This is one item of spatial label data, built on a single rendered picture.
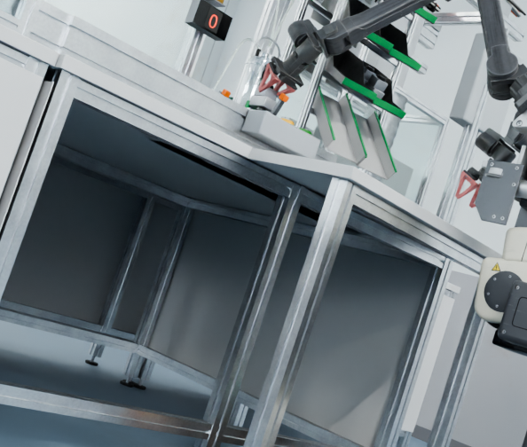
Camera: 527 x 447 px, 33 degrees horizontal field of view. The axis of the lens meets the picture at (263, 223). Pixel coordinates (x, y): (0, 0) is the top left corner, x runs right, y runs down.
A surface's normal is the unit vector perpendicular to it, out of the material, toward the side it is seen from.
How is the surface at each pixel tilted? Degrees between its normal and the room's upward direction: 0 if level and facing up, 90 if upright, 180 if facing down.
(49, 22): 90
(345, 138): 45
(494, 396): 90
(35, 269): 90
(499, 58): 70
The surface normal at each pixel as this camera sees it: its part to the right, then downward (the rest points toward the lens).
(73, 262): 0.65, 0.15
